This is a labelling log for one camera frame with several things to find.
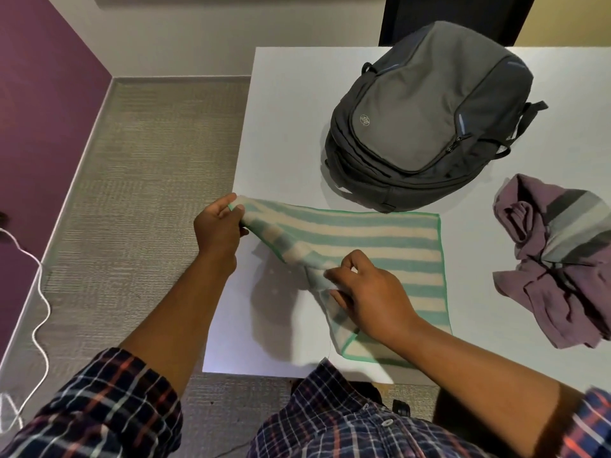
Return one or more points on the person's left hand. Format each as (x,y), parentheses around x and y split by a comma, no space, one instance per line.
(217,233)

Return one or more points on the person's right hand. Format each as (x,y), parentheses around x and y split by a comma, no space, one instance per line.
(377,300)

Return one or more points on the green white striped towel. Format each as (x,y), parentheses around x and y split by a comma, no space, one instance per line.
(382,238)

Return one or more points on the black chair with armrests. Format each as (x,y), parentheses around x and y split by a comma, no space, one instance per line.
(458,414)

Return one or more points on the purple striped t-shirt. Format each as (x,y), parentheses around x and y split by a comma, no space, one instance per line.
(563,300)

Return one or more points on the grey backpack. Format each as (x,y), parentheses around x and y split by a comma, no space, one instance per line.
(420,104)

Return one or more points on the black mesh-back chair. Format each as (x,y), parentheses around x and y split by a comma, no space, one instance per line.
(453,19)

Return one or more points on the person's right forearm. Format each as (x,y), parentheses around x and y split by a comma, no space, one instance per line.
(477,386)

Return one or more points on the person's left forearm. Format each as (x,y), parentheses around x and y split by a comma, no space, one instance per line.
(186,324)

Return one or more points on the white table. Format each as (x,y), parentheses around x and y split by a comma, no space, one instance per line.
(286,138)

